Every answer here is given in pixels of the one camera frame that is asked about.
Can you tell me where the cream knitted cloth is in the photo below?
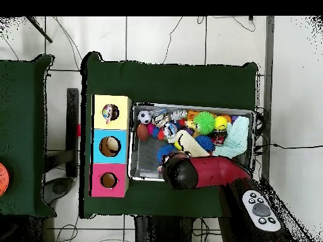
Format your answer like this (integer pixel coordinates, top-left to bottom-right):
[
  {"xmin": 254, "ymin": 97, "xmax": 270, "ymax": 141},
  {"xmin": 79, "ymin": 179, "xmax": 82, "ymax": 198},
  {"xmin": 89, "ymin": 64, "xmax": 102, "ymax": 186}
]
[{"xmin": 167, "ymin": 129, "xmax": 211, "ymax": 158}]

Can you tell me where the green spiky rubber ball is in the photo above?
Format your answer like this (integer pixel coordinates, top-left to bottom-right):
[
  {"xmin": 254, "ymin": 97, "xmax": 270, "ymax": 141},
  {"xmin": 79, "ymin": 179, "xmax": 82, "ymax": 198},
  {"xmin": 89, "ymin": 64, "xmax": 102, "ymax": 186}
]
[{"xmin": 192, "ymin": 111, "xmax": 217, "ymax": 135}]

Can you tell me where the colourful polka dot cloth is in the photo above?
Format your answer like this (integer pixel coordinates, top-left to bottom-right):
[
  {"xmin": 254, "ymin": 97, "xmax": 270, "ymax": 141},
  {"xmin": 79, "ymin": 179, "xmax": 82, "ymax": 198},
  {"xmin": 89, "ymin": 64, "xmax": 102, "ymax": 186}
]
[{"xmin": 102, "ymin": 103, "xmax": 120, "ymax": 125}]

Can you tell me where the light blue cloth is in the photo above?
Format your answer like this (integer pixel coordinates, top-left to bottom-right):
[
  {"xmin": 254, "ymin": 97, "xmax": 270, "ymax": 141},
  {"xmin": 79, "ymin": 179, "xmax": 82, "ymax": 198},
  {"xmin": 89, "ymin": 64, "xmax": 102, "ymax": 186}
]
[{"xmin": 213, "ymin": 115, "xmax": 250, "ymax": 159}]

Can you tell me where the silver mesh bin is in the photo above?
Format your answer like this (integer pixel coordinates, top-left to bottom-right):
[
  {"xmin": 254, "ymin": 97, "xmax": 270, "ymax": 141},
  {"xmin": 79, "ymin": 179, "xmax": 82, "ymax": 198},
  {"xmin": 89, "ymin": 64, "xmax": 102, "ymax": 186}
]
[{"xmin": 127, "ymin": 102, "xmax": 255, "ymax": 183}]

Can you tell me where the wooden box with three holes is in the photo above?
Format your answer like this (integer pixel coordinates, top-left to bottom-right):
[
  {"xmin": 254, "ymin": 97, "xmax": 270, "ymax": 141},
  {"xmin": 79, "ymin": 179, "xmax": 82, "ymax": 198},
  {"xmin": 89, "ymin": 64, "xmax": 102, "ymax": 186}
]
[{"xmin": 89, "ymin": 94, "xmax": 132, "ymax": 198}]

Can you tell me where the blue spiky rubber ball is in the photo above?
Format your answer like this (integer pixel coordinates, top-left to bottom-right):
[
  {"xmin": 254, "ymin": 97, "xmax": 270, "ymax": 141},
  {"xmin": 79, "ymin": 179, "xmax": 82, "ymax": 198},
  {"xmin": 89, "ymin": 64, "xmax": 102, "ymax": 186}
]
[
  {"xmin": 156, "ymin": 144, "xmax": 177, "ymax": 163},
  {"xmin": 194, "ymin": 135, "xmax": 216, "ymax": 153}
]

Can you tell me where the brown toy football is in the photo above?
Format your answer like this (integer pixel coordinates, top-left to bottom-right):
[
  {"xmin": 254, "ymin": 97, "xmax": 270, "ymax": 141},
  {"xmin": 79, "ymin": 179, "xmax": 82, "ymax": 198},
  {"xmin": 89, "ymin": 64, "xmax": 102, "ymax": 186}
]
[{"xmin": 136, "ymin": 123, "xmax": 150, "ymax": 141}]

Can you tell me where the black and white soccer ball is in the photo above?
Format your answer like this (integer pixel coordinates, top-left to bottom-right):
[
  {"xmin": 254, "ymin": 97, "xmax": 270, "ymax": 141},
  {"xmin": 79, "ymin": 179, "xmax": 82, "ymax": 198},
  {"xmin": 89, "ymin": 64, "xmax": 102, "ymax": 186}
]
[{"xmin": 136, "ymin": 110, "xmax": 154, "ymax": 125}]

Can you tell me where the dark green table cloth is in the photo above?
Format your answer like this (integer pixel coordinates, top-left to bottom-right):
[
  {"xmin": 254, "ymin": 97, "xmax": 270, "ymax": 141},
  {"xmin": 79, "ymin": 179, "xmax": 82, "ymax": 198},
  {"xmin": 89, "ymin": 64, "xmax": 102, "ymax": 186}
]
[
  {"xmin": 79, "ymin": 51, "xmax": 259, "ymax": 222},
  {"xmin": 0, "ymin": 54, "xmax": 57, "ymax": 218}
]

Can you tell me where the yellow smooth ball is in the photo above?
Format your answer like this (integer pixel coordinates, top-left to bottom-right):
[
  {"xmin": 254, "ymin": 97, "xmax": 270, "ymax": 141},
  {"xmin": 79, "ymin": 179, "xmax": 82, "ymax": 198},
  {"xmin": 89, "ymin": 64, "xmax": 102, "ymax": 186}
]
[{"xmin": 214, "ymin": 115, "xmax": 228, "ymax": 131}]

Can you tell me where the black upright panel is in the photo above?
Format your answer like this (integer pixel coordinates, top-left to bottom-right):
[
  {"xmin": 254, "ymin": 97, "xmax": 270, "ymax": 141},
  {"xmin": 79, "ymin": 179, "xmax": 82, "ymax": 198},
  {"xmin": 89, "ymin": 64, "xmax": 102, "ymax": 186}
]
[{"xmin": 66, "ymin": 88, "xmax": 79, "ymax": 178}]

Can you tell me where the dark grey stand base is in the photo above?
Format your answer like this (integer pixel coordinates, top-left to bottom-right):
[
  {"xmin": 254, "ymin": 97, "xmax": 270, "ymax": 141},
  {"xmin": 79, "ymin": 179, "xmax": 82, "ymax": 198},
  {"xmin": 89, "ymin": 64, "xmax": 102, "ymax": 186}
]
[{"xmin": 42, "ymin": 176, "xmax": 74, "ymax": 205}]

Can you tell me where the black rod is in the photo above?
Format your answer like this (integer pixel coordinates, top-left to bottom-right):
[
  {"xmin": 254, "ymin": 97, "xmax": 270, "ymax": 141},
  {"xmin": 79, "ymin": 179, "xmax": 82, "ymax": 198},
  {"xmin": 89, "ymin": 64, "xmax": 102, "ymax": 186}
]
[{"xmin": 25, "ymin": 16, "xmax": 54, "ymax": 43}]

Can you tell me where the large orange ball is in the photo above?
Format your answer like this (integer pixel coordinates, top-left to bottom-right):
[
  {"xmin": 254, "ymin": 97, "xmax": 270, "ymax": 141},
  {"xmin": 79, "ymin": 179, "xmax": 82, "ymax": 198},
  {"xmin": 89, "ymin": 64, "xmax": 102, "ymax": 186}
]
[{"xmin": 0, "ymin": 162, "xmax": 10, "ymax": 197}]

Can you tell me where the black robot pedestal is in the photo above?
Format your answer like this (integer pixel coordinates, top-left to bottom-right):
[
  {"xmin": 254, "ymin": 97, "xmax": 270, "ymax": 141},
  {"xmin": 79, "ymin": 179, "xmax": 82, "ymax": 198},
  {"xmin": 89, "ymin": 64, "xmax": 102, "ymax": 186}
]
[{"xmin": 134, "ymin": 216, "xmax": 196, "ymax": 242}]

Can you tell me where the black cable with plug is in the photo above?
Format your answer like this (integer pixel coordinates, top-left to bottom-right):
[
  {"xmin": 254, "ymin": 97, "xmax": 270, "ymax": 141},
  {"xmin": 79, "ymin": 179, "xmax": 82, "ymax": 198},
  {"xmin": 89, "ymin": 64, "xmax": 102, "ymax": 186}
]
[{"xmin": 269, "ymin": 142, "xmax": 323, "ymax": 150}]

